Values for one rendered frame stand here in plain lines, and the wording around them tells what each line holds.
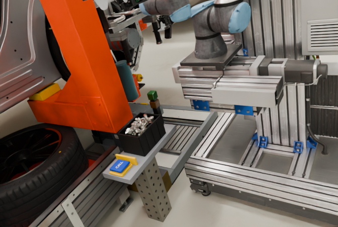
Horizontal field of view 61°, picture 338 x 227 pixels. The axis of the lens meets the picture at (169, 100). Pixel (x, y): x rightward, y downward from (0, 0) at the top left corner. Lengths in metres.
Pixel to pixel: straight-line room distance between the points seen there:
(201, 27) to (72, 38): 0.58
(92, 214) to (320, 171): 1.15
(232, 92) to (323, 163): 0.64
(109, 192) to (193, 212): 0.47
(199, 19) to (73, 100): 0.81
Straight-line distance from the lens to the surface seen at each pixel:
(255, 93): 1.17
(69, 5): 1.34
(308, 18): 1.30
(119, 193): 1.77
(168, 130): 1.55
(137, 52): 2.14
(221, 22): 1.21
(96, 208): 1.66
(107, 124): 1.52
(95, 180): 1.60
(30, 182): 1.54
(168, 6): 1.02
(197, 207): 1.73
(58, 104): 1.74
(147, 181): 1.51
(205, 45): 1.31
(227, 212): 1.68
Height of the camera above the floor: 1.28
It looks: 27 degrees down
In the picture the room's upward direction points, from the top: 15 degrees counter-clockwise
